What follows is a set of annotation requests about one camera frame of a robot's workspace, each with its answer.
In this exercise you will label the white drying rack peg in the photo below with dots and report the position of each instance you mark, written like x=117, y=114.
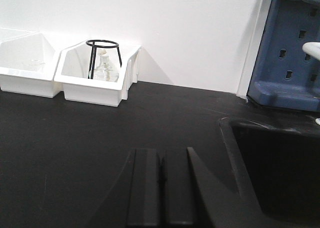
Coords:
x=312, y=49

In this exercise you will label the blue pegboard drying rack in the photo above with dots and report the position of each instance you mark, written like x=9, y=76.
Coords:
x=284, y=75

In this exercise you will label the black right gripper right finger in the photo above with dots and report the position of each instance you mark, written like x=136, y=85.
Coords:
x=195, y=198

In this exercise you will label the white plastic bin left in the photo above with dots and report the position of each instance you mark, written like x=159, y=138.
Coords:
x=28, y=66

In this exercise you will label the black wire ring stand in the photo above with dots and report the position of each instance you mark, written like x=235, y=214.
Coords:
x=104, y=44

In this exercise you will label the black lab sink basin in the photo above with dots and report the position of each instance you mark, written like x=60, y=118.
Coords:
x=277, y=171

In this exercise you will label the white plastic bin right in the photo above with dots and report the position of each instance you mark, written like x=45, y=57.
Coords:
x=72, y=72

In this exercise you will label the clear glass flask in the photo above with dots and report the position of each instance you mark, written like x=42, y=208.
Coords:
x=102, y=68

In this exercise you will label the white plastic bin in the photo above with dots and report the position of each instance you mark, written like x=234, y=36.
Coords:
x=72, y=72
x=28, y=66

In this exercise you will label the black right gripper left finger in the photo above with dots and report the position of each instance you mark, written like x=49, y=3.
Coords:
x=134, y=199

